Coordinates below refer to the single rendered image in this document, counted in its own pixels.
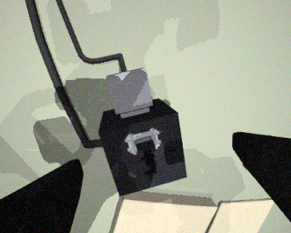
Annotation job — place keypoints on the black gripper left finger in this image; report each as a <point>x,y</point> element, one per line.
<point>47,205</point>

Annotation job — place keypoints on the cream flat rectangular box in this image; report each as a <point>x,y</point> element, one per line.
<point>145,212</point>

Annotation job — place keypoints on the cream flat square slab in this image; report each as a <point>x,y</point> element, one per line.
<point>240,216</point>

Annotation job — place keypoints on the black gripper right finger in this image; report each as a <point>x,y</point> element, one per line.
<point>268,159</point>

